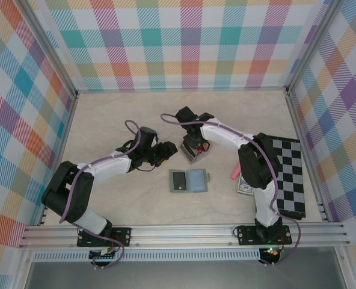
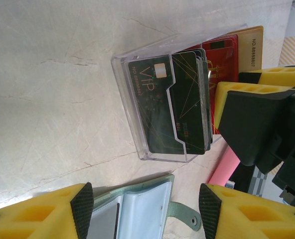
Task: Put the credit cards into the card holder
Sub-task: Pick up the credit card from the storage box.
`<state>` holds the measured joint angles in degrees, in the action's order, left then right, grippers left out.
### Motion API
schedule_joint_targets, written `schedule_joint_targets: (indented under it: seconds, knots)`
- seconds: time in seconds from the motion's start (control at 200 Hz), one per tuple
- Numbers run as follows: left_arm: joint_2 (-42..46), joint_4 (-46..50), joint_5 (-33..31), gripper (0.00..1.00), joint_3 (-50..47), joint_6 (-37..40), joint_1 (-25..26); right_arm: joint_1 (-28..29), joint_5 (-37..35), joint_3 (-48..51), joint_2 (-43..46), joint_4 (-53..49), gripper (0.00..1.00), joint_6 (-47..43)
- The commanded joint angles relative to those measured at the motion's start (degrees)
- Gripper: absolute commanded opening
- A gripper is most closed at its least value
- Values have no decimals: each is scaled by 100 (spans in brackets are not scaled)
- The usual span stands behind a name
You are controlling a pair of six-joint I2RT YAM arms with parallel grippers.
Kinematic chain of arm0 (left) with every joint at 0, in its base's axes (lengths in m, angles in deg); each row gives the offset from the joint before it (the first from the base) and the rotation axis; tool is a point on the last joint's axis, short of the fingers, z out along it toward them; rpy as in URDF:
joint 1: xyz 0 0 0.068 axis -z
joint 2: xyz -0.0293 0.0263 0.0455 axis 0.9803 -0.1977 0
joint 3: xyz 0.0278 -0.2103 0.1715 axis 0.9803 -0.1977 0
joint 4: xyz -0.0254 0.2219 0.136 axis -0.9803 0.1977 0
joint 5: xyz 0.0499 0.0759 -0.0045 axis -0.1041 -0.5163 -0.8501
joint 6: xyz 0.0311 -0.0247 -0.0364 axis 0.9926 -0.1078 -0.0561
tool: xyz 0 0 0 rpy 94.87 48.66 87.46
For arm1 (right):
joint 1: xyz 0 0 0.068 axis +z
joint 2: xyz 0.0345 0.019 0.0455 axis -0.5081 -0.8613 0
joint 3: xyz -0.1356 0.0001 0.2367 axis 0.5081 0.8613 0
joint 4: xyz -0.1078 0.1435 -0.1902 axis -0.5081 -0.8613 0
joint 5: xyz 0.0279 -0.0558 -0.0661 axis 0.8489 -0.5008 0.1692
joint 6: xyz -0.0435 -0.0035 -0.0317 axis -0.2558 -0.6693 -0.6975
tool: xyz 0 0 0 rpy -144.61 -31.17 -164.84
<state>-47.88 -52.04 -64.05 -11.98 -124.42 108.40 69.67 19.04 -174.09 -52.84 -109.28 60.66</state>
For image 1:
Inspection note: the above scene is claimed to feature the clear acrylic card box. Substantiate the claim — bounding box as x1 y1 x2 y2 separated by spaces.
179 140 212 166

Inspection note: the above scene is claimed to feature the black credit card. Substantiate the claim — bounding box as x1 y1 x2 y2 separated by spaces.
171 170 188 191

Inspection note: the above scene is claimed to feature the green card holder wallet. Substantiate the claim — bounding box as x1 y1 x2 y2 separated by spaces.
168 169 210 194

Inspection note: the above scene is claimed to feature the blue playing card deck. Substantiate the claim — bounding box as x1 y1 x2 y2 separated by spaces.
235 174 256 196

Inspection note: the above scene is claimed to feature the black grey chessboard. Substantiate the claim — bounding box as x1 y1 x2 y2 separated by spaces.
267 136 307 221

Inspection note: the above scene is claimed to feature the small controller circuit board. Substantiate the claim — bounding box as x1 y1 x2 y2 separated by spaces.
261 246 283 260
88 248 119 261

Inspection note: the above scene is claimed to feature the grey metal lower panel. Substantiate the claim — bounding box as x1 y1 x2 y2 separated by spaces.
24 260 347 289

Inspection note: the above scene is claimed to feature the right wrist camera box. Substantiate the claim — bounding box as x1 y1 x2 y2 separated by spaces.
176 106 199 123

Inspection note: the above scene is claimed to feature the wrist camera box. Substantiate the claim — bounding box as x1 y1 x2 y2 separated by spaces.
139 126 161 148
176 106 199 123

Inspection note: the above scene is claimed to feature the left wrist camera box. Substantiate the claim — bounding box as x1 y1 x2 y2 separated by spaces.
139 126 161 148

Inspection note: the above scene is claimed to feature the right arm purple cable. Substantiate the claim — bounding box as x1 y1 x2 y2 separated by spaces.
160 113 301 267

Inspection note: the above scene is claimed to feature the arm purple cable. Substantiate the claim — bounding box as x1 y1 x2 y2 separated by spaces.
58 119 143 270
160 113 301 267

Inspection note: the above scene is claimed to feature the aluminium back rail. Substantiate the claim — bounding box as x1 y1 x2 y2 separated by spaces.
75 86 290 95

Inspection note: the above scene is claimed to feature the aluminium front rail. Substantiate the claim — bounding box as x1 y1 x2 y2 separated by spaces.
17 222 351 249

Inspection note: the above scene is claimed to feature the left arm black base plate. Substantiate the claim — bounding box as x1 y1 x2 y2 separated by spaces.
76 227 133 248

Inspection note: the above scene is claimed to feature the aluminium side rail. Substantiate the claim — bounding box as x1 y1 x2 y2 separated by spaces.
286 90 330 223
39 95 79 227

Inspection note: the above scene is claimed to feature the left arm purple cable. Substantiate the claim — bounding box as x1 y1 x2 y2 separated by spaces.
58 119 143 270

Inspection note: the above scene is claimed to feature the perforated grey cable duct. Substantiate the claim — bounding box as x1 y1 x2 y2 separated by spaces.
30 251 262 263

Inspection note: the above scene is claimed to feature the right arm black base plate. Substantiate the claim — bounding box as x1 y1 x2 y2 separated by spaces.
236 224 293 246

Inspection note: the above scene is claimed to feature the aluminium corner post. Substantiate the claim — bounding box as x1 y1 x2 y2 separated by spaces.
285 0 347 95
17 0 79 102

